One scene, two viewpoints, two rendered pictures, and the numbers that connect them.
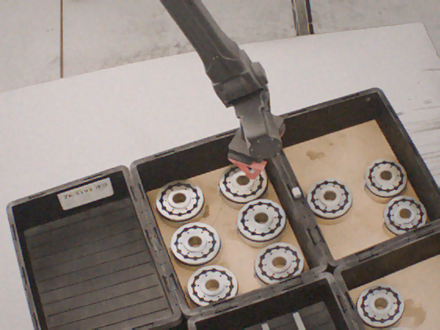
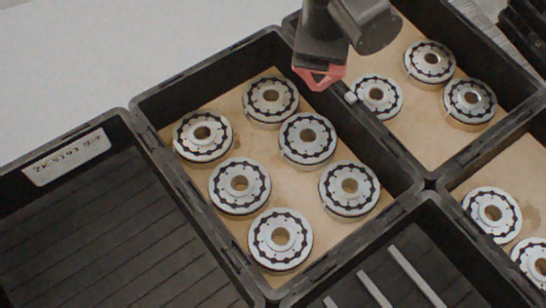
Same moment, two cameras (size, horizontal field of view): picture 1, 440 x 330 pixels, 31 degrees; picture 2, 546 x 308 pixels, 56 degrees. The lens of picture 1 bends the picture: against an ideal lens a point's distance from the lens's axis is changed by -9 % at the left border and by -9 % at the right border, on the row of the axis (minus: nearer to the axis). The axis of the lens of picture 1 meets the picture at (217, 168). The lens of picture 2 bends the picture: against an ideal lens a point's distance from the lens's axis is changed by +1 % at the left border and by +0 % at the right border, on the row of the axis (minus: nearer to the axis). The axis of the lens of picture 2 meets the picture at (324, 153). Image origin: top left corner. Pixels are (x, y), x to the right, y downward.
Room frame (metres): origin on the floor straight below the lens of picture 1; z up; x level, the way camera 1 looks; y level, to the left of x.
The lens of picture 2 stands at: (0.60, 0.15, 1.63)
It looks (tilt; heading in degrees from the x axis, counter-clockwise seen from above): 62 degrees down; 324
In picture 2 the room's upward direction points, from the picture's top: 10 degrees clockwise
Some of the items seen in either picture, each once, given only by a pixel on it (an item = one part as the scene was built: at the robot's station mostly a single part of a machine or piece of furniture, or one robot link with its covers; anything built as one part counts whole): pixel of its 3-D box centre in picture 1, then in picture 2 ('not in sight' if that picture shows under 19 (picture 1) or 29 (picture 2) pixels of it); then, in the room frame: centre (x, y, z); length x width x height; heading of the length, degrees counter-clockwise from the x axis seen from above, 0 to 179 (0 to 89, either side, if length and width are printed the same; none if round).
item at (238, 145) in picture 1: (255, 126); (327, 12); (0.97, -0.08, 1.17); 0.10 x 0.07 x 0.07; 147
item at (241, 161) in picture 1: (253, 157); (320, 61); (0.95, -0.07, 1.10); 0.07 x 0.07 x 0.09; 57
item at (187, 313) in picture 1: (225, 218); (274, 146); (0.95, 0.00, 0.92); 0.40 x 0.30 x 0.02; 12
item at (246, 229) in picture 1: (261, 219); (307, 137); (0.98, -0.08, 0.86); 0.10 x 0.10 x 0.01
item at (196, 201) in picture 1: (179, 199); (202, 134); (1.05, 0.09, 0.86); 0.10 x 0.10 x 0.01
